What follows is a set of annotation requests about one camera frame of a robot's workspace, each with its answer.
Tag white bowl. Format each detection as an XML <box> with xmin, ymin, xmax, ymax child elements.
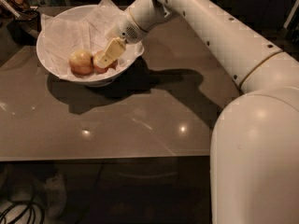
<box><xmin>36</xmin><ymin>4</ymin><xmax>145</xmax><ymax>88</ymax></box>

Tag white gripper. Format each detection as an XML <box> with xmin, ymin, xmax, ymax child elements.
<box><xmin>103</xmin><ymin>8</ymin><xmax>150</xmax><ymax>61</ymax></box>

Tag yellowish apple on left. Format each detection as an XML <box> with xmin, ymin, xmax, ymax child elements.
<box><xmin>68</xmin><ymin>49</ymin><xmax>93</xmax><ymax>75</ymax></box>

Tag white paper liner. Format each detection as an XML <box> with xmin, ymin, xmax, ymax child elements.
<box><xmin>40</xmin><ymin>0</ymin><xmax>145</xmax><ymax>82</ymax></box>

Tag black cables on floor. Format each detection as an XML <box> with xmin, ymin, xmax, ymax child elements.
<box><xmin>0</xmin><ymin>184</ymin><xmax>46</xmax><ymax>224</ymax></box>

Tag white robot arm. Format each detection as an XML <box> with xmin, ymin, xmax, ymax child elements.
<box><xmin>114</xmin><ymin>0</ymin><xmax>299</xmax><ymax>224</ymax></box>

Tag dark bag with strap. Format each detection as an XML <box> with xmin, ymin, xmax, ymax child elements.
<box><xmin>0</xmin><ymin>0</ymin><xmax>41</xmax><ymax>45</ymax></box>

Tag red apple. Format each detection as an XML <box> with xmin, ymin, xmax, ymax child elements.
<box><xmin>93</xmin><ymin>50</ymin><xmax>118</xmax><ymax>74</ymax></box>

